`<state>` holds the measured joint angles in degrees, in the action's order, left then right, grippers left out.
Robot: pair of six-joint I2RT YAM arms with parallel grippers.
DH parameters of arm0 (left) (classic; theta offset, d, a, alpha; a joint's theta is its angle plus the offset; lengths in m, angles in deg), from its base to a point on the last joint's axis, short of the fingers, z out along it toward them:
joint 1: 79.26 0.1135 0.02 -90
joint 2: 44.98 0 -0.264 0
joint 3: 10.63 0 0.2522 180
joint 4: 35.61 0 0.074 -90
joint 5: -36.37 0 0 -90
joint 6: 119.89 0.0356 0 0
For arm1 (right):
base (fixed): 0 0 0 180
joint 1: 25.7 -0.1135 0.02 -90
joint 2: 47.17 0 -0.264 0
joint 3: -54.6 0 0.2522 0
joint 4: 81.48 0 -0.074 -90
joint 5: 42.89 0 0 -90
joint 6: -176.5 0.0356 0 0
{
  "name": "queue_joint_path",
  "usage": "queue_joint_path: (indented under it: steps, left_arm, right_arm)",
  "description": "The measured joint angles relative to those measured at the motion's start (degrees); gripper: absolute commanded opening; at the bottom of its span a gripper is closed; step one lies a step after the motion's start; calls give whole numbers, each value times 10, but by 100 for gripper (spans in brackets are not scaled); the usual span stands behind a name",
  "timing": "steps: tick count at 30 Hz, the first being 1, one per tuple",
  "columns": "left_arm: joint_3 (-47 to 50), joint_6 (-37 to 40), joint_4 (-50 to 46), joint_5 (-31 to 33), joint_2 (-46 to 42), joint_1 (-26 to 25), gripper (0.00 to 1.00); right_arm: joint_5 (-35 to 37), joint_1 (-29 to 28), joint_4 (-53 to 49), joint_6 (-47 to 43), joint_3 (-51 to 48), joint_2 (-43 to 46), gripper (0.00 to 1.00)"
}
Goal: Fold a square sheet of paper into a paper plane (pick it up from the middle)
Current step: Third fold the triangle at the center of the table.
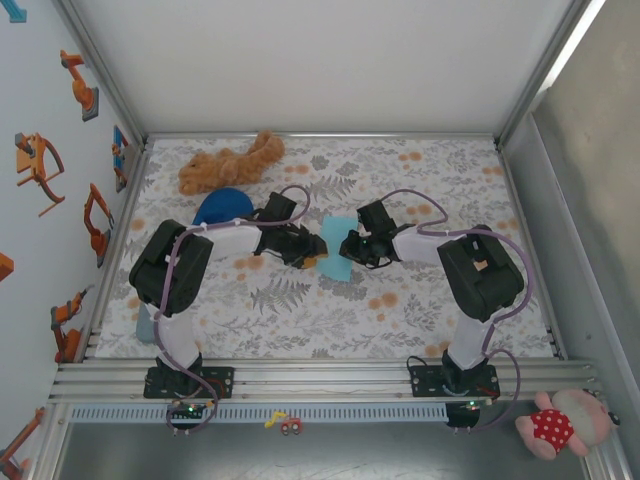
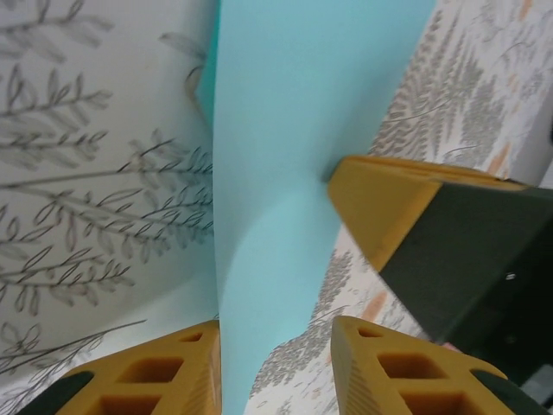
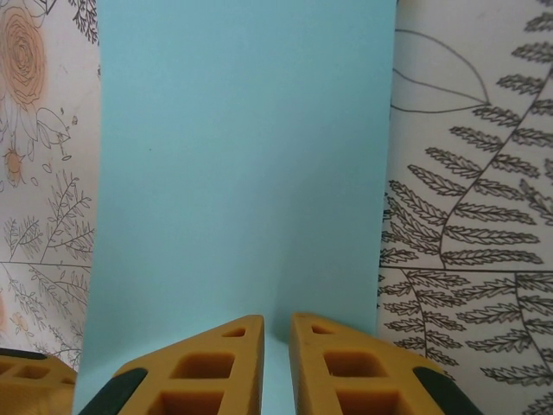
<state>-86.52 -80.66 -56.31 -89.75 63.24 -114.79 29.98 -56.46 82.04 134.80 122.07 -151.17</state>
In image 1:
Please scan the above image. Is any orange gripper wall sticker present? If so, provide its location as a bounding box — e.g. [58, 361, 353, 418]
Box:
[13, 132, 67, 218]

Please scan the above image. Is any blue and orange wall sticker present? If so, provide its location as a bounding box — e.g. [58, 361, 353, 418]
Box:
[112, 124, 131, 194]

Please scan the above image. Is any white slotted cable duct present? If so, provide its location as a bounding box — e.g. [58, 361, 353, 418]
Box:
[67, 403, 449, 424]

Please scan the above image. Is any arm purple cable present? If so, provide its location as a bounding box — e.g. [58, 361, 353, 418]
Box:
[379, 188, 536, 434]
[152, 184, 311, 436]

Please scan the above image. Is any brown teddy bear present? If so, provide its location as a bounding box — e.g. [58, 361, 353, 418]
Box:
[178, 130, 286, 197]

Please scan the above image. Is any pink doll red dotted dress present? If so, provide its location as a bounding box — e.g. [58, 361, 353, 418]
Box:
[514, 388, 623, 462]

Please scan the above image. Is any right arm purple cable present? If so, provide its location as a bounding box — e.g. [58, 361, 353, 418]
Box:
[379, 188, 536, 434]

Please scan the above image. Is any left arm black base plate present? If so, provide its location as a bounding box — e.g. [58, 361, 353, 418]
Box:
[143, 365, 236, 400]

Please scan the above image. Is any floral tablecloth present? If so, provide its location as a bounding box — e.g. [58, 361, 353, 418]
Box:
[94, 137, 556, 360]

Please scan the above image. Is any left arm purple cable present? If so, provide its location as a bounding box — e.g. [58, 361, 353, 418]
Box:
[152, 184, 311, 436]

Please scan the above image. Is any light blue paper sheet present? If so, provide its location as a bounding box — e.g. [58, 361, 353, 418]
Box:
[315, 214, 357, 282]

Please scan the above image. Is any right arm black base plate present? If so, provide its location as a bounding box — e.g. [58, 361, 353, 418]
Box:
[408, 364, 501, 399]

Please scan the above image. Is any blue cap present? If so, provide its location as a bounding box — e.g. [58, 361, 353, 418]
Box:
[192, 187, 255, 226]

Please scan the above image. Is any aluminium frame rail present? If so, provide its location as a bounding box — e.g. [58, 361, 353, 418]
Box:
[52, 0, 149, 146]
[494, 0, 609, 146]
[494, 139, 569, 361]
[74, 142, 154, 362]
[144, 131, 501, 142]
[48, 357, 601, 404]

